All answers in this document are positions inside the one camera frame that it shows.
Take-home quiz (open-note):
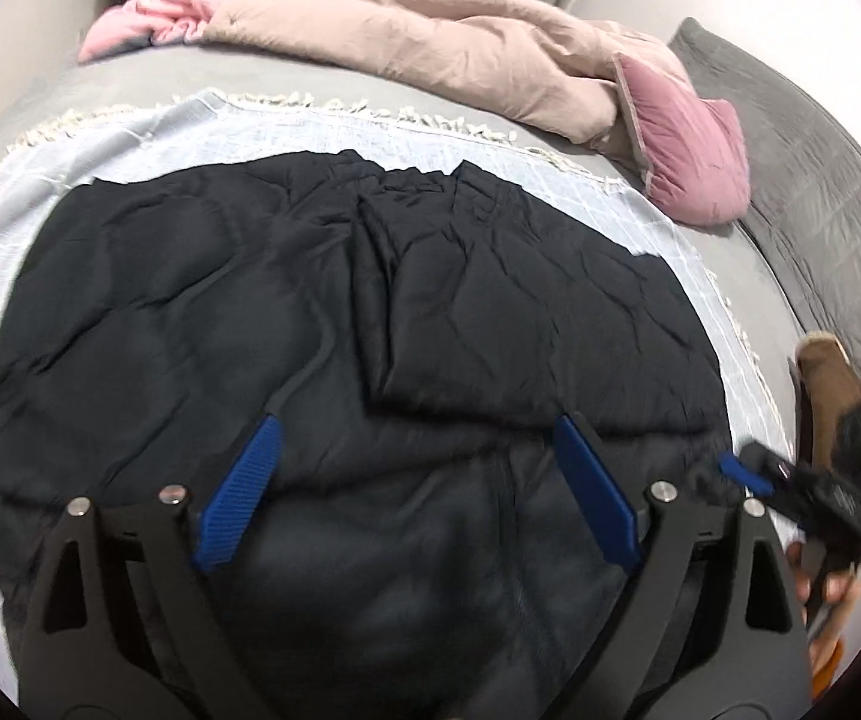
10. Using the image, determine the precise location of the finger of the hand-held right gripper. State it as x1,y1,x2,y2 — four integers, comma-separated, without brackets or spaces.
718,441,795,497

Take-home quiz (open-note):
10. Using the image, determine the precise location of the grey quilted pillow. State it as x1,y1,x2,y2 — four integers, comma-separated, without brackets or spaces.
666,17,861,421

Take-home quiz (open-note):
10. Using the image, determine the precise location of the brown garment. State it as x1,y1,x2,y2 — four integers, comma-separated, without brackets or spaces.
794,334,861,466

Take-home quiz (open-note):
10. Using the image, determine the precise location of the black quilted jacket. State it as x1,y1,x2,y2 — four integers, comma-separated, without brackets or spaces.
0,148,746,720

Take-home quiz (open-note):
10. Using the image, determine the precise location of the beige and pink comforter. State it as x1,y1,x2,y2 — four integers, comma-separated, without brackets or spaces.
77,0,690,147

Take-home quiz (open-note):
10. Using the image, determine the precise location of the person's right hand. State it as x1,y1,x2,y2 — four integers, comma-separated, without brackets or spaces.
788,540,861,691

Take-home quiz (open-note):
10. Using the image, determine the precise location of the bed with grey sheet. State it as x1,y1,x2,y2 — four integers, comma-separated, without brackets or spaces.
0,45,861,593

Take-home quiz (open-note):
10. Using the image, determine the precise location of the pink velvet pillow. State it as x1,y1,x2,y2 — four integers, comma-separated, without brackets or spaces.
611,52,750,226

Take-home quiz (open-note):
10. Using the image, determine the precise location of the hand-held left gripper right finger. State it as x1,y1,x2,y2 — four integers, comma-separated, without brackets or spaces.
554,412,811,720

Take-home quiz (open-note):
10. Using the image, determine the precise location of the white grid fringed blanket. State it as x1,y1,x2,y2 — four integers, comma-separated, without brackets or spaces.
0,86,791,646

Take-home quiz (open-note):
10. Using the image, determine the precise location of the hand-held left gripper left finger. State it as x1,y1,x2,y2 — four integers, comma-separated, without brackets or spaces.
14,416,285,720

